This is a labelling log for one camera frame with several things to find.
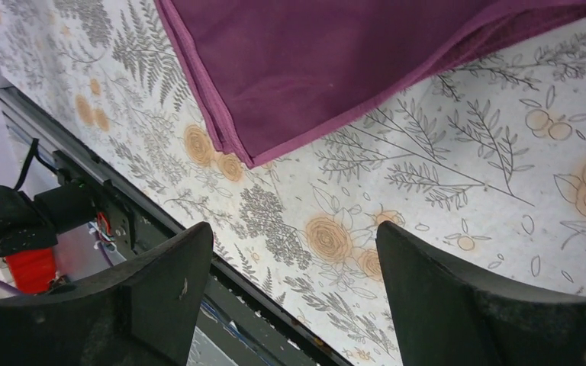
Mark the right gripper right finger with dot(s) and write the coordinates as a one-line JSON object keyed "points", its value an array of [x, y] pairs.
{"points": [[447, 311]]}

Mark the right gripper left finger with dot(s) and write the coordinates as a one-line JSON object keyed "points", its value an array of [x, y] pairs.
{"points": [[140, 312]]}

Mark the purple cloth napkin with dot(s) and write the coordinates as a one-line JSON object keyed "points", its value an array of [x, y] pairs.
{"points": [[272, 76]]}

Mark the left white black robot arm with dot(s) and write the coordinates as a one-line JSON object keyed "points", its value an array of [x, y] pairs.
{"points": [[35, 223]]}

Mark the red object under table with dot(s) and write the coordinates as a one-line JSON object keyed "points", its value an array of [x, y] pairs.
{"points": [[32, 270]]}

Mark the floral tablecloth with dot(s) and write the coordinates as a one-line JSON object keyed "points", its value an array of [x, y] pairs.
{"points": [[487, 161]]}

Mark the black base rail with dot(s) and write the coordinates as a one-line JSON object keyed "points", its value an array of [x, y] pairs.
{"points": [[237, 324]]}

